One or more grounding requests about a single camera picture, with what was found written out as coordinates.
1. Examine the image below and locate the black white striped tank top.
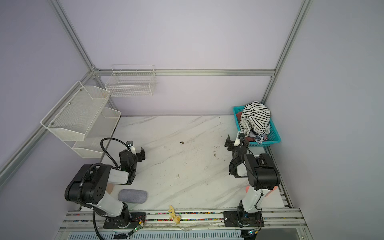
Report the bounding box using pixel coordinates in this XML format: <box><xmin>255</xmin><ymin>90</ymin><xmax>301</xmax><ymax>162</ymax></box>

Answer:
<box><xmin>239</xmin><ymin>101</ymin><xmax>271</xmax><ymax>137</ymax></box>

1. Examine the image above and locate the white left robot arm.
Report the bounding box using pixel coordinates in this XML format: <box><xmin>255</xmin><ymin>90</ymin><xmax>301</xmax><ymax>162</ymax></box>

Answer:
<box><xmin>65</xmin><ymin>137</ymin><xmax>148</xmax><ymax>219</ymax></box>

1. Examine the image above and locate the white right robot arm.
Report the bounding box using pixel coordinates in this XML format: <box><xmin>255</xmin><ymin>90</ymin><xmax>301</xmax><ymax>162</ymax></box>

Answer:
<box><xmin>225</xmin><ymin>132</ymin><xmax>281</xmax><ymax>220</ymax></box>

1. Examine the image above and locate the navy striped tank top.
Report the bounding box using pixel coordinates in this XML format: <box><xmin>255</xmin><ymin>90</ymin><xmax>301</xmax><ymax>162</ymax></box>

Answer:
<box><xmin>249</xmin><ymin>133</ymin><xmax>268</xmax><ymax>144</ymax></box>

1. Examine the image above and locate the red tank top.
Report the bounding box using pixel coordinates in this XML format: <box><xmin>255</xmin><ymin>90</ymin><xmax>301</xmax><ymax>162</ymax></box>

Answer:
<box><xmin>236</xmin><ymin>112</ymin><xmax>243</xmax><ymax>123</ymax></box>

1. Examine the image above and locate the teal plastic basket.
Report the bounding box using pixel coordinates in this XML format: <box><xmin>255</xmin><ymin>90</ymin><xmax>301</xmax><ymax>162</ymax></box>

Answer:
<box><xmin>233</xmin><ymin>106</ymin><xmax>281</xmax><ymax>147</ymax></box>

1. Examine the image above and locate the grey felt pouch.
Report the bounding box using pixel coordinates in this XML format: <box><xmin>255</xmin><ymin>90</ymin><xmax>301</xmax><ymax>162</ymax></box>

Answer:
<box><xmin>118</xmin><ymin>189</ymin><xmax>148</xmax><ymax>204</ymax></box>

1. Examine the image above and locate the white mesh two-tier shelf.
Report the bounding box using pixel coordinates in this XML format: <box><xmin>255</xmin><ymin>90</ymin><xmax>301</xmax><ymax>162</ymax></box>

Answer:
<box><xmin>41</xmin><ymin>82</ymin><xmax>121</xmax><ymax>159</ymax></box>

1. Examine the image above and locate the yellow banana toy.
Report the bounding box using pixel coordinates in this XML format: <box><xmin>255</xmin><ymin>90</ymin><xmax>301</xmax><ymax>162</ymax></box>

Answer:
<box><xmin>168</xmin><ymin>205</ymin><xmax>182</xmax><ymax>225</ymax></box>

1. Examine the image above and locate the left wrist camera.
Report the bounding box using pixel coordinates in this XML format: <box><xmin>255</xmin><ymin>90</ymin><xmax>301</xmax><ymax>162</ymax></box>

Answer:
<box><xmin>129</xmin><ymin>146</ymin><xmax>137</xmax><ymax>155</ymax></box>

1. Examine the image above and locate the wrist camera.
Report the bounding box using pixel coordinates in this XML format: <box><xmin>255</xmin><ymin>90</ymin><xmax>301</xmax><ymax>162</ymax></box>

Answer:
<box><xmin>129</xmin><ymin>146</ymin><xmax>137</xmax><ymax>155</ymax></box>
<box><xmin>234</xmin><ymin>134</ymin><xmax>240</xmax><ymax>147</ymax></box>

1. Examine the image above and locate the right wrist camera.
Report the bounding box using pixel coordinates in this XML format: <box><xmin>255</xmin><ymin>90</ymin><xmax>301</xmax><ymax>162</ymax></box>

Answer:
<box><xmin>234</xmin><ymin>134</ymin><xmax>240</xmax><ymax>147</ymax></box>

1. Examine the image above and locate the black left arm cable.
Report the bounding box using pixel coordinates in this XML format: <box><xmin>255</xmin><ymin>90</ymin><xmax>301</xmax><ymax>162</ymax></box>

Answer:
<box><xmin>100</xmin><ymin>137</ymin><xmax>129</xmax><ymax>168</ymax></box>

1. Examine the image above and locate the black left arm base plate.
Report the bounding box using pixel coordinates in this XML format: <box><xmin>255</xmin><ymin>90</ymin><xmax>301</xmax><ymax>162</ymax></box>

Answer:
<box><xmin>103</xmin><ymin>212</ymin><xmax>147</xmax><ymax>229</ymax></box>

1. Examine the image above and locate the white wire wall basket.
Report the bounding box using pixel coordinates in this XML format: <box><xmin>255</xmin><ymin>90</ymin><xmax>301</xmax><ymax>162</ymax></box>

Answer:
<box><xmin>105</xmin><ymin>65</ymin><xmax>157</xmax><ymax>97</ymax></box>

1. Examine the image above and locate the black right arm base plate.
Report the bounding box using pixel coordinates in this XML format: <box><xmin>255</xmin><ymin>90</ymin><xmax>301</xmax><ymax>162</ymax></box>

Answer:
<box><xmin>223</xmin><ymin>211</ymin><xmax>265</xmax><ymax>228</ymax></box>

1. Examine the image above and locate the aluminium frame rail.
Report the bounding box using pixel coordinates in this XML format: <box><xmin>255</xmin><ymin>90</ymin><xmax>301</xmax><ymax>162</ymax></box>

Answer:
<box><xmin>95</xmin><ymin>69</ymin><xmax>276</xmax><ymax>77</ymax></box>

